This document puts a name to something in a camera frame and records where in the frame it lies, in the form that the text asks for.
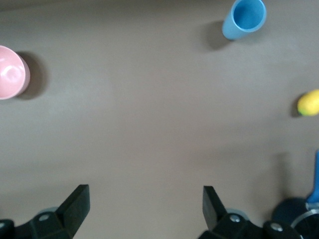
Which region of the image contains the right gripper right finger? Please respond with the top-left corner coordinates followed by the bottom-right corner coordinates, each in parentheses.
top-left (198, 186), bottom-right (302, 239)

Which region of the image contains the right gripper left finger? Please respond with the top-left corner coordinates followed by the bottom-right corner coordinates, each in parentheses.
top-left (0, 184), bottom-right (91, 239)

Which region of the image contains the glass lid blue knob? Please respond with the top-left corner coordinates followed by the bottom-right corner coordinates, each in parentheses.
top-left (291, 208), bottom-right (319, 239)

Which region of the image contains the brown table cover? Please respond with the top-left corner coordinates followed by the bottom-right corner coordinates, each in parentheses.
top-left (0, 0), bottom-right (319, 239)

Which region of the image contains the yellow lemon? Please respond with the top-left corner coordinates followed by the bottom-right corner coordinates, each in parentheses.
top-left (297, 89), bottom-right (319, 117)

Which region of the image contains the pink bowl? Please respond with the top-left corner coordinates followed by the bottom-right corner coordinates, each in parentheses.
top-left (0, 45), bottom-right (31, 101)

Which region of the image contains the blue plastic cup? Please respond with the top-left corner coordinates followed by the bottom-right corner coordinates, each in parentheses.
top-left (222, 0), bottom-right (267, 41)

